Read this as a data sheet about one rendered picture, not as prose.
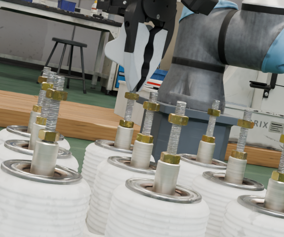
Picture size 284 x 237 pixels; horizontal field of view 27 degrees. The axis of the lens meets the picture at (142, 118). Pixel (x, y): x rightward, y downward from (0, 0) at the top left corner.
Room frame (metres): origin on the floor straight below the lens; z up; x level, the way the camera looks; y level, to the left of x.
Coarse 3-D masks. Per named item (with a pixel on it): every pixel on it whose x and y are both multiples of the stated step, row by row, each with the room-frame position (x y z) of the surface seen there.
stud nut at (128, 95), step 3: (126, 93) 0.79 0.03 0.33; (129, 93) 0.79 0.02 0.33; (132, 93) 0.79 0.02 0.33; (126, 96) 0.79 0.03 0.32; (129, 96) 0.79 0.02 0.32; (132, 96) 0.79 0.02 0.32; (135, 96) 0.79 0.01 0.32; (138, 96) 0.80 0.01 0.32; (132, 99) 0.79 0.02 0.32; (135, 99) 0.79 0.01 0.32; (138, 99) 0.80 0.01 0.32
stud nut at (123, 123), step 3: (120, 120) 0.79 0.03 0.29; (123, 120) 0.79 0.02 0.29; (120, 123) 0.79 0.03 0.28; (123, 123) 0.79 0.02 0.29; (126, 123) 0.79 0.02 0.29; (129, 123) 0.79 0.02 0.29; (132, 123) 0.79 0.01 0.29; (126, 126) 0.79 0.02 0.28; (129, 126) 0.79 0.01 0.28; (132, 126) 0.80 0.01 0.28
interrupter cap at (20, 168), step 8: (8, 160) 0.55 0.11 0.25; (16, 160) 0.56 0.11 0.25; (24, 160) 0.56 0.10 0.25; (8, 168) 0.51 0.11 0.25; (16, 168) 0.52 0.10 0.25; (24, 168) 0.54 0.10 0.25; (56, 168) 0.56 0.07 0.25; (64, 168) 0.57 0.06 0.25; (16, 176) 0.50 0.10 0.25; (24, 176) 0.50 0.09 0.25; (32, 176) 0.50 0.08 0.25; (40, 176) 0.51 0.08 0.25; (56, 176) 0.54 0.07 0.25; (64, 176) 0.53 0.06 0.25; (72, 176) 0.54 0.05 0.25; (80, 176) 0.54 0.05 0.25; (64, 184) 0.51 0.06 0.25; (72, 184) 0.52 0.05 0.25
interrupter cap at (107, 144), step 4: (96, 140) 0.80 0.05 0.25; (100, 140) 0.81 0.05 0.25; (104, 140) 0.82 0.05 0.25; (108, 140) 0.82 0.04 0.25; (96, 144) 0.78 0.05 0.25; (100, 144) 0.77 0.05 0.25; (104, 144) 0.78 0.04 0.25; (108, 144) 0.80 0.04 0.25; (112, 144) 0.81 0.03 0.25; (132, 144) 0.83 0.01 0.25; (104, 148) 0.76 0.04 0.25; (108, 148) 0.76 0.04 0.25; (112, 148) 0.76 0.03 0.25; (116, 148) 0.76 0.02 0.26; (132, 148) 0.81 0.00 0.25; (124, 152) 0.76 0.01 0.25; (128, 152) 0.76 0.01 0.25; (132, 152) 0.76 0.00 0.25
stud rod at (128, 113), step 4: (136, 88) 0.80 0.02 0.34; (132, 92) 0.79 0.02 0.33; (128, 100) 0.79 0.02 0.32; (132, 100) 0.79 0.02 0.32; (128, 104) 0.79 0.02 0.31; (132, 104) 0.79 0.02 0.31; (128, 108) 0.79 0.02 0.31; (132, 108) 0.79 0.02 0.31; (128, 112) 0.79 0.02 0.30; (124, 116) 0.80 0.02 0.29; (128, 116) 0.79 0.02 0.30; (128, 120) 0.79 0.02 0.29
